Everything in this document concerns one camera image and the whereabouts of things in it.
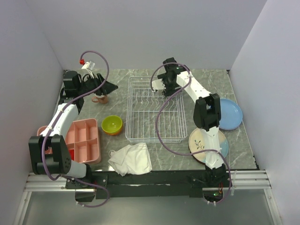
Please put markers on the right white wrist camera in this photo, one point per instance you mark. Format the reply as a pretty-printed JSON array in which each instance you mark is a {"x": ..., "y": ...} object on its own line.
[{"x": 157, "y": 85}]

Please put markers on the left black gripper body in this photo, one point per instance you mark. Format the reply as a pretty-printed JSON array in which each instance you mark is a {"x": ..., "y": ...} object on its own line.
[{"x": 89, "y": 86}]

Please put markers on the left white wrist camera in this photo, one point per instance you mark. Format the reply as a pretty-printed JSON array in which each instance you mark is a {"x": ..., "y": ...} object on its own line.
[{"x": 88, "y": 67}]

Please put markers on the light blue plate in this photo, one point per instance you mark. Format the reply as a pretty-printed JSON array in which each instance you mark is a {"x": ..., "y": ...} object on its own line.
[{"x": 231, "y": 115}]

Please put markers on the white wire dish rack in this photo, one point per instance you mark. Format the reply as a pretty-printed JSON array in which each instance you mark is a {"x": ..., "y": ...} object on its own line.
[{"x": 143, "y": 106}]

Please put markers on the black base beam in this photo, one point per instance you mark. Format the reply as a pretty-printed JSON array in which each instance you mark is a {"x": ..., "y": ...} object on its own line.
[{"x": 192, "y": 183}]

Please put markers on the yellow-green bowl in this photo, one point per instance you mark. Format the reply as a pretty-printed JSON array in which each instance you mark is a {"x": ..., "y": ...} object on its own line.
[{"x": 112, "y": 121}]

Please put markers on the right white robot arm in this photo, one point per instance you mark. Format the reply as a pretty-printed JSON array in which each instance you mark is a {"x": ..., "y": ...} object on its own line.
[{"x": 206, "y": 115}]

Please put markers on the aluminium rail frame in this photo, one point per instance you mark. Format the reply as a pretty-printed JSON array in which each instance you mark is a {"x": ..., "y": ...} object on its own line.
[{"x": 41, "y": 183}]

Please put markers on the red item in tray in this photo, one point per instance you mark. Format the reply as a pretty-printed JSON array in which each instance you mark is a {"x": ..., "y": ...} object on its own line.
[{"x": 71, "y": 152}]

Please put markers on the white cloth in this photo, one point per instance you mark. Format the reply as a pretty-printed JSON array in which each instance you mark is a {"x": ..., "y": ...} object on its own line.
[{"x": 131, "y": 159}]

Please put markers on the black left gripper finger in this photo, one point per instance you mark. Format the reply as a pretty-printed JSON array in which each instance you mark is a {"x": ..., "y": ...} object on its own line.
[
  {"x": 101, "y": 79},
  {"x": 108, "y": 88}
]

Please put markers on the pink printed ceramic mug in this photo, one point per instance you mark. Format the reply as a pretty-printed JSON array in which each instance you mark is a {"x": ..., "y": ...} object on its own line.
[{"x": 103, "y": 99}]

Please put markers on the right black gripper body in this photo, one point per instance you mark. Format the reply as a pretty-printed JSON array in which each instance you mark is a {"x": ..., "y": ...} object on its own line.
[{"x": 169, "y": 85}]

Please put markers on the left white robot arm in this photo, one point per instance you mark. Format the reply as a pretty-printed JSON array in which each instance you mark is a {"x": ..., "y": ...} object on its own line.
[{"x": 48, "y": 151}]

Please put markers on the beige blue leaf plate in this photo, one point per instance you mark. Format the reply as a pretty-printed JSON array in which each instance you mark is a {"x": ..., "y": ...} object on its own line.
[{"x": 197, "y": 143}]

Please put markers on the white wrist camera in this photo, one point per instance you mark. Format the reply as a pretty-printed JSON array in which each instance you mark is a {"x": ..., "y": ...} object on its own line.
[
  {"x": 157, "y": 85},
  {"x": 88, "y": 67}
]

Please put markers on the pink compartment tray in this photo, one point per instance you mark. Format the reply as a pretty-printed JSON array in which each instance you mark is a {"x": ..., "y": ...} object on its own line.
[{"x": 83, "y": 137}]

